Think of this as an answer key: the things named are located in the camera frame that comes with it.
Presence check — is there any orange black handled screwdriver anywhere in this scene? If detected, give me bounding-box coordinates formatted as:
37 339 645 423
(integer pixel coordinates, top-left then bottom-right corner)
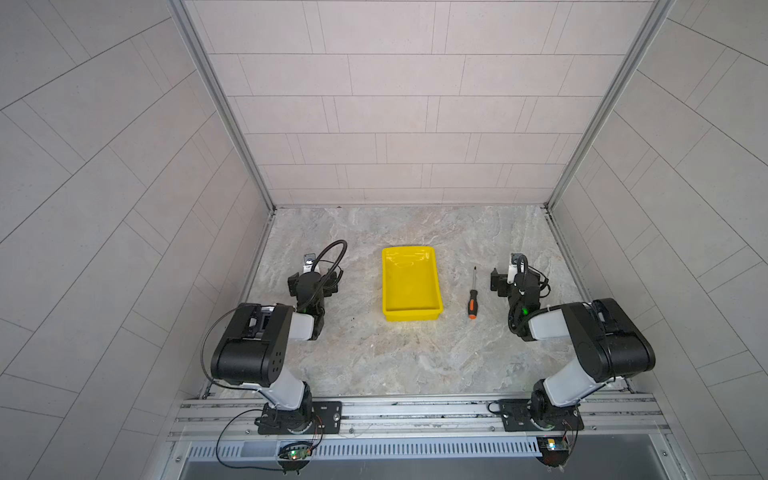
467 267 479 320

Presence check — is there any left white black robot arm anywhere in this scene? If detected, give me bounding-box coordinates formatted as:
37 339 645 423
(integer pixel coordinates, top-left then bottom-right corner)
206 254 343 435

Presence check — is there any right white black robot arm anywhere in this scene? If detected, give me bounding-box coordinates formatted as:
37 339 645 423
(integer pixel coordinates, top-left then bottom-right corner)
489 253 656 433

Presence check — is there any yellow plastic bin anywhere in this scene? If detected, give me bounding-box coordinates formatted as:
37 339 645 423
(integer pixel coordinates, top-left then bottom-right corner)
381 246 444 322

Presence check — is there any left green circuit board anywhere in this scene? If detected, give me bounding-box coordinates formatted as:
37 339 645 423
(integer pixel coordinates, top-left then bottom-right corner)
277 441 314 462

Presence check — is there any right circuit board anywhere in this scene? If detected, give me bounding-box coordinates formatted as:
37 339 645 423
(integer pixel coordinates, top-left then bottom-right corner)
536 437 571 468

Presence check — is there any white ventilation grille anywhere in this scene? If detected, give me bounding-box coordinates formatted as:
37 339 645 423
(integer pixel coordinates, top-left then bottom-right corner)
187 437 542 463

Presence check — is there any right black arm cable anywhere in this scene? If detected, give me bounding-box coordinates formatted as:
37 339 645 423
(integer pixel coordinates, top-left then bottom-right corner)
515 254 552 301

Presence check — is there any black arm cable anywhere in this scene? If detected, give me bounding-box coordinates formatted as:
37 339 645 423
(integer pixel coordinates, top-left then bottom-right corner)
515 254 552 301
299 239 349 313

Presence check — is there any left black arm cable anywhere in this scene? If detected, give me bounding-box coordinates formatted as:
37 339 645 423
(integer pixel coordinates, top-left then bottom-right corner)
299 239 349 313

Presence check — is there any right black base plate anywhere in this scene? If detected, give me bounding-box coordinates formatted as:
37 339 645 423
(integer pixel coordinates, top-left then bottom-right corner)
497 399 584 432

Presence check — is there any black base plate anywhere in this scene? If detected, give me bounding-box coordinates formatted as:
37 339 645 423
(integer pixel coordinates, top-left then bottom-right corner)
254 401 342 435
497 399 584 432

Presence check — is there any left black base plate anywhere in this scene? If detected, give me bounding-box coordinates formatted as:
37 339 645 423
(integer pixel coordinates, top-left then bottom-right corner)
254 401 342 435

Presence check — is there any aluminium mounting rail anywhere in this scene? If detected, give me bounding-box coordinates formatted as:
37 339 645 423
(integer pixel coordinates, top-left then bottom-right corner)
165 391 671 441

